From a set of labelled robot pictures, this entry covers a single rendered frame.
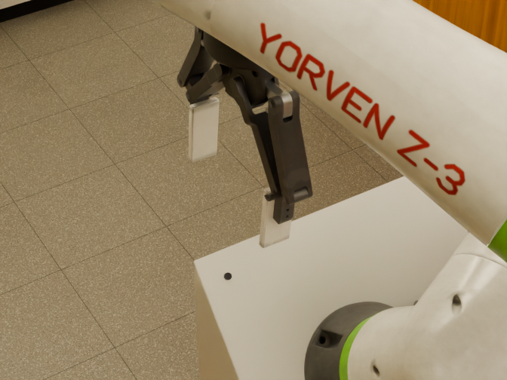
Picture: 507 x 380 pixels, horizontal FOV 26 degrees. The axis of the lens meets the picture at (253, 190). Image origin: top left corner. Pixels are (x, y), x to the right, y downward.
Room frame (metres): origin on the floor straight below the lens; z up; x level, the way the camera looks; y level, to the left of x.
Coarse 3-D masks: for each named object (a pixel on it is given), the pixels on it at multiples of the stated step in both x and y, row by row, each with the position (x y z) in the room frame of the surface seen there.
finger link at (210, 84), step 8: (216, 64) 0.80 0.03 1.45; (208, 72) 0.81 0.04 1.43; (216, 72) 0.80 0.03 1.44; (224, 72) 0.79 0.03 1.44; (200, 80) 0.84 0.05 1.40; (208, 80) 0.81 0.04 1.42; (216, 80) 0.80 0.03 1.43; (192, 88) 0.85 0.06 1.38; (200, 88) 0.83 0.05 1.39; (208, 88) 0.82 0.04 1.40; (216, 88) 0.83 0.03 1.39; (192, 96) 0.85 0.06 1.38; (200, 96) 0.84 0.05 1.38
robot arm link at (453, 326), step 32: (448, 288) 0.71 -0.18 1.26; (480, 288) 0.70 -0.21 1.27; (384, 320) 0.73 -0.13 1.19; (416, 320) 0.69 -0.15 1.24; (448, 320) 0.66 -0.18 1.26; (480, 320) 0.67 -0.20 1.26; (352, 352) 0.72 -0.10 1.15; (384, 352) 0.68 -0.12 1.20; (416, 352) 0.64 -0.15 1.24; (448, 352) 0.64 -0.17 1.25; (480, 352) 0.64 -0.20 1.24
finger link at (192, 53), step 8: (200, 32) 0.84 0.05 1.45; (200, 40) 0.84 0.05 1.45; (192, 48) 0.85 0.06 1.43; (200, 48) 0.84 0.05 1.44; (192, 56) 0.85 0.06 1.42; (200, 56) 0.84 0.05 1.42; (208, 56) 0.85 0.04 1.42; (184, 64) 0.86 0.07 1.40; (192, 64) 0.85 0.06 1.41; (200, 64) 0.85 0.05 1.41; (208, 64) 0.86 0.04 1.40; (184, 72) 0.86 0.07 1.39; (192, 72) 0.86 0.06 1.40; (200, 72) 0.86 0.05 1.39; (184, 80) 0.86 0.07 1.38
